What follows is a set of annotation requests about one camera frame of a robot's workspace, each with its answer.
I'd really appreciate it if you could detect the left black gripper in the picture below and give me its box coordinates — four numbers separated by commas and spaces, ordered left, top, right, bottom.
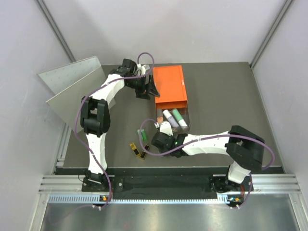
126, 75, 159, 101

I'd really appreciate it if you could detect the orange drawer box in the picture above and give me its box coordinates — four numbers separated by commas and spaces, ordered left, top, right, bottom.
153, 65, 188, 109

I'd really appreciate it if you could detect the orange tube grey cap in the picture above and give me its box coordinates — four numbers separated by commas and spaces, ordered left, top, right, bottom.
157, 109, 164, 124

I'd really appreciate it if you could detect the lilac white tube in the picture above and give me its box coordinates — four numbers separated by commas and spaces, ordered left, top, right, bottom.
163, 110, 179, 127

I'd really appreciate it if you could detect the clear acrylic drawer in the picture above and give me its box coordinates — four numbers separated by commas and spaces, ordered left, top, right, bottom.
155, 102, 190, 133

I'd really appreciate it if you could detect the green white tube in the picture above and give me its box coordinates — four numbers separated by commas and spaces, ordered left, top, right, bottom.
172, 108, 188, 128

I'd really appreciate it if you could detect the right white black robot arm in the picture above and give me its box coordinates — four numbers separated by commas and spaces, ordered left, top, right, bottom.
151, 125, 265, 193

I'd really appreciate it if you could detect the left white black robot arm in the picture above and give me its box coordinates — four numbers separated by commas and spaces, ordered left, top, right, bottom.
80, 59, 160, 192

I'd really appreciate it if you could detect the green lipstick tube right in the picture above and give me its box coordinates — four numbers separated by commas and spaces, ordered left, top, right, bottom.
141, 129, 148, 141

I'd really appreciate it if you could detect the green lipstick tube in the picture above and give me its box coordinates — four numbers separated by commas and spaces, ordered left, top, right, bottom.
137, 129, 142, 140
141, 129, 148, 141

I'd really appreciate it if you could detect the gold black compact right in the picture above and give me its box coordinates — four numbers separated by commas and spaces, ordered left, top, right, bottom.
140, 145, 150, 159

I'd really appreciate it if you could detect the gold black compact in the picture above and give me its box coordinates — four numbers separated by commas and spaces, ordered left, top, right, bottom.
140, 145, 150, 159
129, 142, 140, 157

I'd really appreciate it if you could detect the green lipstick tube left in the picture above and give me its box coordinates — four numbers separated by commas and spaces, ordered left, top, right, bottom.
137, 129, 142, 140

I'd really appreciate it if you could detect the gold black compact left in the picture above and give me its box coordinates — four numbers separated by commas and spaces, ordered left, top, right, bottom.
129, 142, 140, 157

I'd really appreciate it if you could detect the grey metal panel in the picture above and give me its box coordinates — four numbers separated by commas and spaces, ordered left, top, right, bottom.
38, 56, 107, 128

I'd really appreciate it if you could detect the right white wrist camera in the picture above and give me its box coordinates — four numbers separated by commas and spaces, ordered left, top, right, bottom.
154, 121, 173, 136

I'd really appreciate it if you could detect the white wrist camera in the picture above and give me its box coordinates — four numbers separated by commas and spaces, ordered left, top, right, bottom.
154, 121, 173, 136
136, 64, 150, 76

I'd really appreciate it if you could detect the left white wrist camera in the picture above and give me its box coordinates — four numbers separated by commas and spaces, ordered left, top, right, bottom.
136, 64, 150, 76

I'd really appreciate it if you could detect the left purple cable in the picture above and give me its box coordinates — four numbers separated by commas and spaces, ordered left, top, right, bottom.
73, 52, 155, 207

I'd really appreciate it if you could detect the purple cable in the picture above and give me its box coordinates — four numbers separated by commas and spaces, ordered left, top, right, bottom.
139, 118, 275, 209
73, 52, 155, 207

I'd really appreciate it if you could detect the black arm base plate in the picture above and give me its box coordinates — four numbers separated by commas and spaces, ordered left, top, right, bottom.
82, 175, 250, 197

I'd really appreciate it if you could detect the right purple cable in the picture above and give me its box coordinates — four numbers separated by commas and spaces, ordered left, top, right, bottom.
139, 118, 275, 209

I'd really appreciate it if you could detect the slotted grey cable duct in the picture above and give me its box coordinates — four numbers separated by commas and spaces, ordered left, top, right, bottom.
49, 194, 230, 204

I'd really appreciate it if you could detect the aluminium frame rail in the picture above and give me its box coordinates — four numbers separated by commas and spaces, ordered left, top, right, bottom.
39, 174, 301, 194

